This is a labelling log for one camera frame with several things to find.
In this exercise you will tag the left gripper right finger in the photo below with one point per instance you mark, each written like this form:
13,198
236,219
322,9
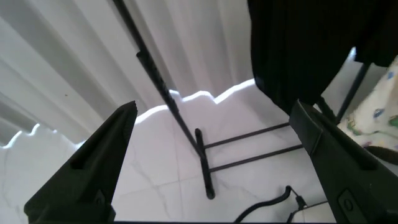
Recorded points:
357,180

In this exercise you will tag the white curtain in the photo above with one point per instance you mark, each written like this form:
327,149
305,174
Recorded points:
77,62

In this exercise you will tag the black T-shirt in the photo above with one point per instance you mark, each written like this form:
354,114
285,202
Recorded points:
295,46

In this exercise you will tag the cream printed garment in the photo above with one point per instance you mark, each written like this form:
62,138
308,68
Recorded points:
376,118

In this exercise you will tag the black clothes rack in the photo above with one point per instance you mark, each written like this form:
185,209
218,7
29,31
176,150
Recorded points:
155,74

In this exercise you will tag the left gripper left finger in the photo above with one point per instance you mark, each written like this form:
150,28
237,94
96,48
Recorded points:
84,180

